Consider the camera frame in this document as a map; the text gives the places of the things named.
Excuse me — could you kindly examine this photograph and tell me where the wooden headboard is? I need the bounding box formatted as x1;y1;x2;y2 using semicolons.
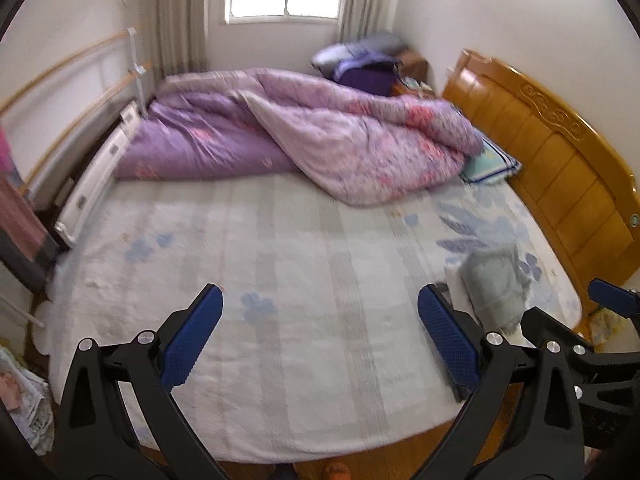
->
442;50;639;346

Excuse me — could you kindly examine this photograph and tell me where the purple floral quilt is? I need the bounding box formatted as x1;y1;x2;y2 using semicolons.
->
116;68;484;206

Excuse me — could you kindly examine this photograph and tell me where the wooden nightstand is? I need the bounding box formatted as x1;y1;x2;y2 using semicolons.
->
392;48;435;99

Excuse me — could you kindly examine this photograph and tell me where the white bed guard rail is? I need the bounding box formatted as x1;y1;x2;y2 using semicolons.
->
1;27;152;247

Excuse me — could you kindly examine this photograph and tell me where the clothes pile on floor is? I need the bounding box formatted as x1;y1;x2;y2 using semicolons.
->
1;347;54;456

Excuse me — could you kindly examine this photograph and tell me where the white folded garment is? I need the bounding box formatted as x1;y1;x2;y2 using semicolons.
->
445;266;480;324

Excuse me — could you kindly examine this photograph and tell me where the beige curtain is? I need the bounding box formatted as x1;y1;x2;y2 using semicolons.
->
155;0;207;78

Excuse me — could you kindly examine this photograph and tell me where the grey sweatshirt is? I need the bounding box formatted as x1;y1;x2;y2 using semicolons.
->
460;243;530;335

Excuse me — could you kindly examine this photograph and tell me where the dark purple pillow pile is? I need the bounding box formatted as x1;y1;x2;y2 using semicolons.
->
310;30;406;96

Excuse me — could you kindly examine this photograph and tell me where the teal striped pillow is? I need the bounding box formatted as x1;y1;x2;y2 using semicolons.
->
459;130;522;185

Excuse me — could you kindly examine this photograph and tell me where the white patterned bed sheet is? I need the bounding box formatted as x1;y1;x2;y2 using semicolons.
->
34;174;582;464

